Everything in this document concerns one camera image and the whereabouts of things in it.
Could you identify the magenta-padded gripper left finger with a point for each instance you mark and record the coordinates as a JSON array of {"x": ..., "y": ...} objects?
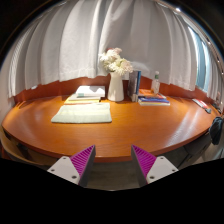
[{"x": 66, "y": 168}]

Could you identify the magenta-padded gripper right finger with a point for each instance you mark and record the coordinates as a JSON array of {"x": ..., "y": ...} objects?
[{"x": 159, "y": 168}]

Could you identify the pale green towel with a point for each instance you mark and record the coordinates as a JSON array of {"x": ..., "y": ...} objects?
[{"x": 83, "y": 114}]

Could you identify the blue flat book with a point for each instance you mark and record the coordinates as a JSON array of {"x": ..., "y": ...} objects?
[{"x": 153, "y": 101}]

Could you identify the dark chair backrest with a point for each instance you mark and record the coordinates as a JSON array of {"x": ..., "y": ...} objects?
[{"x": 217, "y": 130}]

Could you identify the small black object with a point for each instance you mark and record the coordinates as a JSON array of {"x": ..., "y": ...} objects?
[{"x": 208, "y": 110}]

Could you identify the orange flat book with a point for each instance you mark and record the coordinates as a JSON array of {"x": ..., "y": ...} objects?
[{"x": 146, "y": 92}]

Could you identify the white book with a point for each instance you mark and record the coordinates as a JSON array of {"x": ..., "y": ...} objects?
[{"x": 90, "y": 90}]

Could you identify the clear plastic bottle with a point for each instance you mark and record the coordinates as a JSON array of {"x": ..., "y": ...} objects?
[{"x": 155, "y": 85}]

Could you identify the dark upright book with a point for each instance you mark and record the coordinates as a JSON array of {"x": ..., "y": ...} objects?
[{"x": 132, "y": 85}]

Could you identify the blue upright book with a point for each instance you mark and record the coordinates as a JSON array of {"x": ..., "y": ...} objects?
[{"x": 138, "y": 81}]

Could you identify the white ceramic vase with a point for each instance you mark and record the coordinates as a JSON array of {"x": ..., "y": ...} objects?
[{"x": 115, "y": 88}]

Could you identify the window pane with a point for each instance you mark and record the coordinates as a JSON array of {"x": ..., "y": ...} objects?
[{"x": 202, "y": 63}]

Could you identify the white flower bouquet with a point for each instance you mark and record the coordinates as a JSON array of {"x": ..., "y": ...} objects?
[{"x": 116, "y": 63}]

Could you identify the white curtain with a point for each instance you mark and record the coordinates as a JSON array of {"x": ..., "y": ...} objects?
[{"x": 73, "y": 43}]

